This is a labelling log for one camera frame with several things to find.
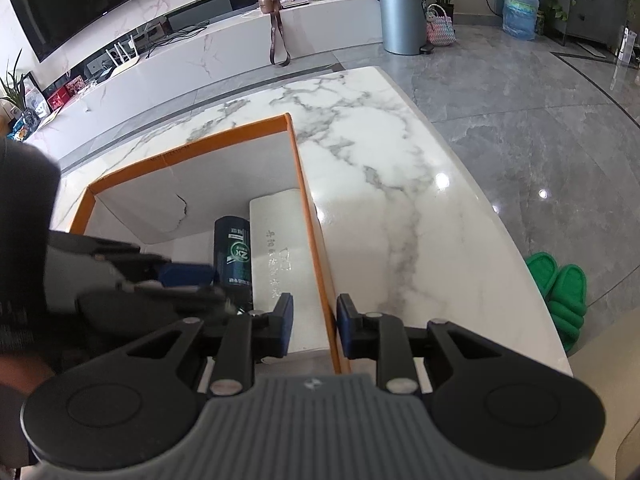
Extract orange cardboard box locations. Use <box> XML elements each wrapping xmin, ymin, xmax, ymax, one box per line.
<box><xmin>70</xmin><ymin>114</ymin><xmax>350</xmax><ymax>374</ymax></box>

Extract dark green shampoo bottle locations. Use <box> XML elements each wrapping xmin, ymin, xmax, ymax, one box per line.
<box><xmin>213</xmin><ymin>216</ymin><xmax>252</xmax><ymax>310</ymax></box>

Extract white long rectangular case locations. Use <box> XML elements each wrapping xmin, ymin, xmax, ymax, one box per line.
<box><xmin>250</xmin><ymin>188</ymin><xmax>329</xmax><ymax>353</ymax></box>

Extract green slippers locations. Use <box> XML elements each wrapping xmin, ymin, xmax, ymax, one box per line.
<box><xmin>525</xmin><ymin>252</ymin><xmax>588</xmax><ymax>353</ymax></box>

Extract potted grass plant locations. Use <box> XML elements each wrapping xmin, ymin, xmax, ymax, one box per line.
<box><xmin>1</xmin><ymin>52</ymin><xmax>26</xmax><ymax>116</ymax></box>

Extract white wifi router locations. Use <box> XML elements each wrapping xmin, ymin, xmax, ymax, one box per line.
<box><xmin>105</xmin><ymin>35</ymin><xmax>140</xmax><ymax>77</ymax></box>

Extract woven pastel handbag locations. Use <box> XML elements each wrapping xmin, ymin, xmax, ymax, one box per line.
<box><xmin>426</xmin><ymin>3</ymin><xmax>456</xmax><ymax>47</ymax></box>

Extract grey metal trash bin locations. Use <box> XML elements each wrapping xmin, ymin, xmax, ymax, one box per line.
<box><xmin>378</xmin><ymin>0</ymin><xmax>434</xmax><ymax>55</ymax></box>

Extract blue water jug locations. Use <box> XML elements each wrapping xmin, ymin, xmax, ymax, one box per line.
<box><xmin>502</xmin><ymin>0</ymin><xmax>539</xmax><ymax>41</ymax></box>

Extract dark grey cabinet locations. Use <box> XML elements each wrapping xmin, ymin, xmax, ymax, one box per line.
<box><xmin>560</xmin><ymin>0</ymin><xmax>628</xmax><ymax>49</ymax></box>

